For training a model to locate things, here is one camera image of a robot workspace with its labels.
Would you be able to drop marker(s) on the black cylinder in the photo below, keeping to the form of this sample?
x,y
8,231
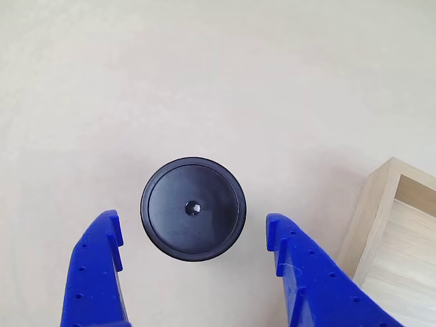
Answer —
x,y
193,209

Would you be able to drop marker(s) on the shallow wooden box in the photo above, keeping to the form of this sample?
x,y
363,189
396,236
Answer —
x,y
398,238

